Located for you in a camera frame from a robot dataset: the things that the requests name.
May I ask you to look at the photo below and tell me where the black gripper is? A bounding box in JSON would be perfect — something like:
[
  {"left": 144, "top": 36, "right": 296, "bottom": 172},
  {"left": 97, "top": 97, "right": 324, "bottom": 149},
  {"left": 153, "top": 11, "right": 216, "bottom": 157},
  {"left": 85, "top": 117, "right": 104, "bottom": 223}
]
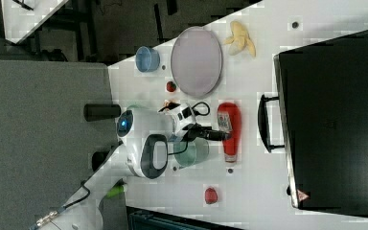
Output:
[{"left": 183, "top": 124, "right": 229, "bottom": 142}]

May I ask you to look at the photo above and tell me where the bright green handle tool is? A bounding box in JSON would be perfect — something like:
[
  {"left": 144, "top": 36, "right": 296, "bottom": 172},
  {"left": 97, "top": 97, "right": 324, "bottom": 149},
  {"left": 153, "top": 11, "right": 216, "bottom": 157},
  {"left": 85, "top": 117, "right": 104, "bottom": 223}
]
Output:
[{"left": 105, "top": 184, "right": 127, "bottom": 198}]

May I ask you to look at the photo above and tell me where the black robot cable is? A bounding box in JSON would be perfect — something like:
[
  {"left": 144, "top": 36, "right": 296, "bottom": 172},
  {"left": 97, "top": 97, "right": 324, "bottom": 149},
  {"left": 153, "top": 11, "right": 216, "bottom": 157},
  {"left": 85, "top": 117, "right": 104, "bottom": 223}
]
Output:
[{"left": 28, "top": 101, "right": 211, "bottom": 230}]

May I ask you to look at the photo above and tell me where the orange slice toy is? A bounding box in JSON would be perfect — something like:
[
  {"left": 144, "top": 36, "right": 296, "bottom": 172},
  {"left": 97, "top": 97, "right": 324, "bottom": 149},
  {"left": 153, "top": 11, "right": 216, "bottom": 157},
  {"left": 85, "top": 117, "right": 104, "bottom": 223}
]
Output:
[{"left": 163, "top": 101, "right": 179, "bottom": 108}]

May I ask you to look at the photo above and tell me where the red plush strawberry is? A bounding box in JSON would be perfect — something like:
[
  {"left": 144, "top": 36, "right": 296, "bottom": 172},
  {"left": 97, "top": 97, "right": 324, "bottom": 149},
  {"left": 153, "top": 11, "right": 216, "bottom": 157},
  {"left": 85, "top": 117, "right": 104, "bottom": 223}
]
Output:
[{"left": 166, "top": 81, "right": 176, "bottom": 92}]

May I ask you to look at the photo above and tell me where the red plush fruit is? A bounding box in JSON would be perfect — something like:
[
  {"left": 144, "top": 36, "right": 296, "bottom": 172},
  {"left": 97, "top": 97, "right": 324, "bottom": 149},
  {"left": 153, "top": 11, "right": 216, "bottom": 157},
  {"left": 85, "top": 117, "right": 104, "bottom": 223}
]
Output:
[{"left": 204, "top": 187, "right": 219, "bottom": 204}]

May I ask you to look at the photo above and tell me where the green mug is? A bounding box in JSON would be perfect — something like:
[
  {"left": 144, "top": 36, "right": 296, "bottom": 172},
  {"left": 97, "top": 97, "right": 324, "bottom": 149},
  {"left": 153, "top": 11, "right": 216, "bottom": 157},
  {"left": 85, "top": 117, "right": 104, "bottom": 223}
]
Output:
[{"left": 173, "top": 138, "right": 209, "bottom": 168}]

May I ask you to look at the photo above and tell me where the blue bowl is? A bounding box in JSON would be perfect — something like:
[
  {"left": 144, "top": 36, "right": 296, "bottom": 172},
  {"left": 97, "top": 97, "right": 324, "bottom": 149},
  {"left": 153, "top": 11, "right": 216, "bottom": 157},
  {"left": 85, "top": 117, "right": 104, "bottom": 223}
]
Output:
[{"left": 135, "top": 46, "right": 160, "bottom": 73}]

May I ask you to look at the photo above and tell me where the red plush ketchup bottle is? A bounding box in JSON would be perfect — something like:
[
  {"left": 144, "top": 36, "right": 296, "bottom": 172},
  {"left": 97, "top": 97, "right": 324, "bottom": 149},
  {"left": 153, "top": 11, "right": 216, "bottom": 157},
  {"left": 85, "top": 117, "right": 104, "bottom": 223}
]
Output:
[{"left": 217, "top": 103, "right": 242, "bottom": 163}]

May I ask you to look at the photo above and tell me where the grey round plate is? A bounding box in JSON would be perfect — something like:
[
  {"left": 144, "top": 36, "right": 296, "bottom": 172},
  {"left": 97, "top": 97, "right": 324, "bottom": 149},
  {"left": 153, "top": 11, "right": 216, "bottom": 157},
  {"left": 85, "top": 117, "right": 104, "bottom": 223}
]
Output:
[{"left": 171, "top": 27, "right": 222, "bottom": 98}]

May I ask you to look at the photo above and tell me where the blue black crate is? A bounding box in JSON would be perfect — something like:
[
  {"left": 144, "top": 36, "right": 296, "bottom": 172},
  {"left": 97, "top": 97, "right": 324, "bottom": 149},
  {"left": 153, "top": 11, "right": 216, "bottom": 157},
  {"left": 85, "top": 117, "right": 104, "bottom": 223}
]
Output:
[{"left": 128, "top": 210, "right": 241, "bottom": 230}]

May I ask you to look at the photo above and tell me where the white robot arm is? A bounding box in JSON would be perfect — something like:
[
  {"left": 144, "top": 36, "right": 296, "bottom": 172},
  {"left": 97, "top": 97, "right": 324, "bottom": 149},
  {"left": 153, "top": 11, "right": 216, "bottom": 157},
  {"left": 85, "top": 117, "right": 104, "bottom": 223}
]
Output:
[{"left": 117, "top": 103, "right": 231, "bottom": 179}]

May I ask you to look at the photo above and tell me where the yellow plush banana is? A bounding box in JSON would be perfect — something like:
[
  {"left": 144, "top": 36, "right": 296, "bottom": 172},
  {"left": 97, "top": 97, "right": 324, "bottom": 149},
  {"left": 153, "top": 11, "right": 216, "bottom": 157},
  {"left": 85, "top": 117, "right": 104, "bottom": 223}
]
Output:
[{"left": 223, "top": 20, "right": 257, "bottom": 58}]

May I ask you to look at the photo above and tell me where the black utensil holder cup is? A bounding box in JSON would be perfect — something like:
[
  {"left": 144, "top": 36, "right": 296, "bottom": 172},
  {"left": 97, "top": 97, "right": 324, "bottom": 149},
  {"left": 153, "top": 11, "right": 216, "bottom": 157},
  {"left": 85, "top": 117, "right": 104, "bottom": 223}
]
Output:
[{"left": 91, "top": 151, "right": 108, "bottom": 172}]

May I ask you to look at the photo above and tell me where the white background table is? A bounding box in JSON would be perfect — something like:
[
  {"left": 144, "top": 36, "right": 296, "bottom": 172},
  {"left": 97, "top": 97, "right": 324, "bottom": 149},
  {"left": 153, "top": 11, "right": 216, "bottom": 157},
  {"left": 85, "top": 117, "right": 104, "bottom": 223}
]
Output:
[{"left": 0, "top": 0, "right": 70, "bottom": 43}]

